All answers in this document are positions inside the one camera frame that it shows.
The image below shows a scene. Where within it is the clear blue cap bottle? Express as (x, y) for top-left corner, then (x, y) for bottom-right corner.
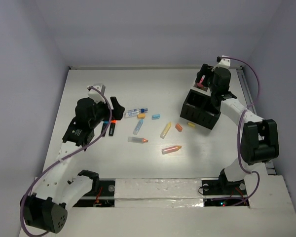
(124, 108), (148, 118)

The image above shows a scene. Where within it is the pink cap marker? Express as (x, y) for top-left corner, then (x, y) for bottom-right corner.
(198, 75), (205, 88)

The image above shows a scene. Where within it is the light blue marker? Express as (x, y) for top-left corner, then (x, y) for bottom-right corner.
(133, 119), (144, 135)

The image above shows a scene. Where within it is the light blue marker cap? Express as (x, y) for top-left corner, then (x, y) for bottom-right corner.
(151, 114), (160, 120)

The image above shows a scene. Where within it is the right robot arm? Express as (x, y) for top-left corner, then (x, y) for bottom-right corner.
(196, 64), (279, 196)

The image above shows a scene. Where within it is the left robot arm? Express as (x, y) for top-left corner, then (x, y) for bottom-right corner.
(20, 95), (125, 236)

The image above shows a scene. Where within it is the black and white organizer box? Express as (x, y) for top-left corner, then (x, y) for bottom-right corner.
(180, 82), (221, 130)

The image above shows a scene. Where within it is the orange tip clear marker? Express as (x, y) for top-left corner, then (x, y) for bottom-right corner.
(128, 137), (148, 144)

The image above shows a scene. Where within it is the dark orange marker cap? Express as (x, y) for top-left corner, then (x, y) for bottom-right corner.
(175, 123), (183, 132)

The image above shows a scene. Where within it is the yellow marker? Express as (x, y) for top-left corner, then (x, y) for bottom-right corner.
(160, 122), (171, 139)

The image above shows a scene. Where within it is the red orange marker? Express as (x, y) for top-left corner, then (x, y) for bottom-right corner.
(161, 146), (182, 155)

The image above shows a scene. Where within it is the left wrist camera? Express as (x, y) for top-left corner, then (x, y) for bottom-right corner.
(87, 83), (106, 103)

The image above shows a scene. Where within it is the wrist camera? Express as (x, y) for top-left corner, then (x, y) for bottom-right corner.
(216, 55), (231, 69)
(87, 83), (106, 103)

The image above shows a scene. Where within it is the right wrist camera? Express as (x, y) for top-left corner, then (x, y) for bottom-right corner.
(216, 55), (231, 69)

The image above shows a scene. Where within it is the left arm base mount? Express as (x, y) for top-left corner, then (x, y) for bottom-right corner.
(74, 179), (115, 207)

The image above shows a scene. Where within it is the aluminium rail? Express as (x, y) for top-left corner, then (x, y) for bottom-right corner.
(236, 66), (277, 175)

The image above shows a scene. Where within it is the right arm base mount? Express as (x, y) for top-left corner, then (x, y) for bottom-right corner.
(198, 179), (250, 207)

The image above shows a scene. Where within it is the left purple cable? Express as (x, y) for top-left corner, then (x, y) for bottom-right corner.
(19, 87), (113, 235)

